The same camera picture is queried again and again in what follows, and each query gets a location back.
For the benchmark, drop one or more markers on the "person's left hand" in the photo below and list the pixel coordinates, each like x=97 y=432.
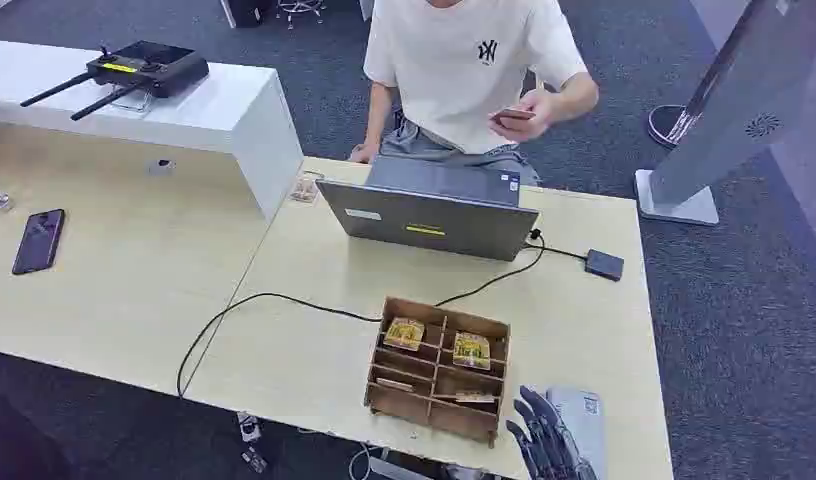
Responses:
x=537 y=116

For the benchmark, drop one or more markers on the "person's right hand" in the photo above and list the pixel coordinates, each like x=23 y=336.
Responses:
x=363 y=154

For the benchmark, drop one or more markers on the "dark smartphone with reddish case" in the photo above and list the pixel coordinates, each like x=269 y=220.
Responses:
x=512 y=114

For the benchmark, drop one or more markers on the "loose printed cards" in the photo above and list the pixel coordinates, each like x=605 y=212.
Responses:
x=304 y=191

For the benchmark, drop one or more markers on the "grey laptop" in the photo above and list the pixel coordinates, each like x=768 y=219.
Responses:
x=434 y=222

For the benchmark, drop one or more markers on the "person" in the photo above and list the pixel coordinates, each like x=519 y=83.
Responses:
x=448 y=66

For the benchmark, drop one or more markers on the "round black pole base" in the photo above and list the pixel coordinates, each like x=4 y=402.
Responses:
x=663 y=122

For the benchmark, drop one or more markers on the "chrome chair base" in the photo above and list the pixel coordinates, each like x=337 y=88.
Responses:
x=300 y=8

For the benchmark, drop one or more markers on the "dark external drive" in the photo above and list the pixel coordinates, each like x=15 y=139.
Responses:
x=605 y=265

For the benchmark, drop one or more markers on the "white desk riser shelf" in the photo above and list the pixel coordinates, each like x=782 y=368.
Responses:
x=202 y=112

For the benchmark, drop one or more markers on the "black box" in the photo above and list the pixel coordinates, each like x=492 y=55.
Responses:
x=246 y=12

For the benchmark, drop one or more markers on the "yellow printed card pack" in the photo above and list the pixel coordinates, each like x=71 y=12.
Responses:
x=471 y=351
x=404 y=334

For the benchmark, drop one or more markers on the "grey kiosk stand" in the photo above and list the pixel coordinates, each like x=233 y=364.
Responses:
x=732 y=112

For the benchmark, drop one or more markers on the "small round grey puck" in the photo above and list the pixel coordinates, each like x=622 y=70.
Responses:
x=161 y=166

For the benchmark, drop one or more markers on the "black remote controller with antennas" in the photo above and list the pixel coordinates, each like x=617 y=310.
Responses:
x=150 y=66

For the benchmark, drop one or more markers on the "small pale card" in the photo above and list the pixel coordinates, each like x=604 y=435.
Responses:
x=395 y=384

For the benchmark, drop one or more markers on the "clear acrylic controller stand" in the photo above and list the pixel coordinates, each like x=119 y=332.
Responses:
x=133 y=100

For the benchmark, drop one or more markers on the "wooden compartment card box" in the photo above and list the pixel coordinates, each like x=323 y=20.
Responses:
x=408 y=401

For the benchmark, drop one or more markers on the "flat printed card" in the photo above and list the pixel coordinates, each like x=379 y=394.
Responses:
x=475 y=397

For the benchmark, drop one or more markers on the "grey pad with code label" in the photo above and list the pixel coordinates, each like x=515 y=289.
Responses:
x=590 y=424

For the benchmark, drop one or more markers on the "small black power adapter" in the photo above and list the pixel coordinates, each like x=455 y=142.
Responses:
x=254 y=460

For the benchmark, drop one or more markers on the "black smartphone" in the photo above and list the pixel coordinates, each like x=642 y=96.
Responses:
x=39 y=241

